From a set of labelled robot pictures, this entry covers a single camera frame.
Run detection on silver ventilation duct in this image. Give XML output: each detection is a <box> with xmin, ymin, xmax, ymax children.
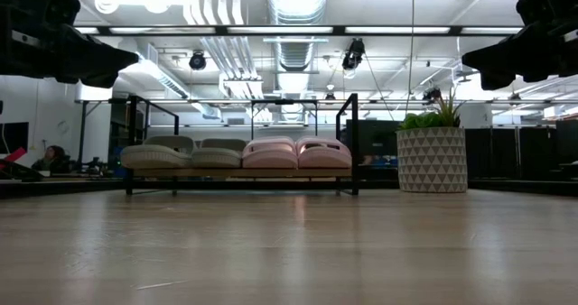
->
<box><xmin>266</xmin><ymin>0</ymin><xmax>330</xmax><ymax>71</ymax></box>

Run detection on black overhead camera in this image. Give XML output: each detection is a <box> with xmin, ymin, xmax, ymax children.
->
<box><xmin>341</xmin><ymin>38</ymin><xmax>366</xmax><ymax>71</ymax></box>

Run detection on black ceiling spotlight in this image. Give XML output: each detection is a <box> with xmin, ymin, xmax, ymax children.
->
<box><xmin>188</xmin><ymin>51</ymin><xmax>208</xmax><ymax>71</ymax></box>

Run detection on black metal wood shoe shelf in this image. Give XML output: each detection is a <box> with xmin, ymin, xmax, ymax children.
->
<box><xmin>124</xmin><ymin>92</ymin><xmax>360</xmax><ymax>197</ymax></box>

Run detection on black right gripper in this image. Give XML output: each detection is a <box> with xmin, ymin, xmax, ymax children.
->
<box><xmin>461</xmin><ymin>0</ymin><xmax>578</xmax><ymax>91</ymax></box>

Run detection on white ceiling pipes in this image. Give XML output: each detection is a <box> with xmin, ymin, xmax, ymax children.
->
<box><xmin>183</xmin><ymin>0</ymin><xmax>266</xmax><ymax>99</ymax></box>

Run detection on grey rubber slide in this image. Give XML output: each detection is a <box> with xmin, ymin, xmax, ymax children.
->
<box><xmin>119</xmin><ymin>135</ymin><xmax>199</xmax><ymax>170</ymax></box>
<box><xmin>191</xmin><ymin>137</ymin><xmax>248</xmax><ymax>169</ymax></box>

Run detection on green plant in patterned pot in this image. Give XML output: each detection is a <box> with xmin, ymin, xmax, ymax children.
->
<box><xmin>396</xmin><ymin>88</ymin><xmax>469</xmax><ymax>194</ymax></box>

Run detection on person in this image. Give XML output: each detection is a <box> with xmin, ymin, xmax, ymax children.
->
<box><xmin>31</xmin><ymin>144</ymin><xmax>72</xmax><ymax>175</ymax></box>

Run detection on black wall monitor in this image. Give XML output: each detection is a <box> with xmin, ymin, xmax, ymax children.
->
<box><xmin>0</xmin><ymin>122</ymin><xmax>30</xmax><ymax>156</ymax></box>

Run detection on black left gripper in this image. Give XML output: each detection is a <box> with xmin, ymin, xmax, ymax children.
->
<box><xmin>0</xmin><ymin>0</ymin><xmax>140</xmax><ymax>89</ymax></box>

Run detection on pink rubber slide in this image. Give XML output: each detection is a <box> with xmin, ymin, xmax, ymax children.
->
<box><xmin>295</xmin><ymin>135</ymin><xmax>353</xmax><ymax>170</ymax></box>
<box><xmin>241</xmin><ymin>135</ymin><xmax>300</xmax><ymax>170</ymax></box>

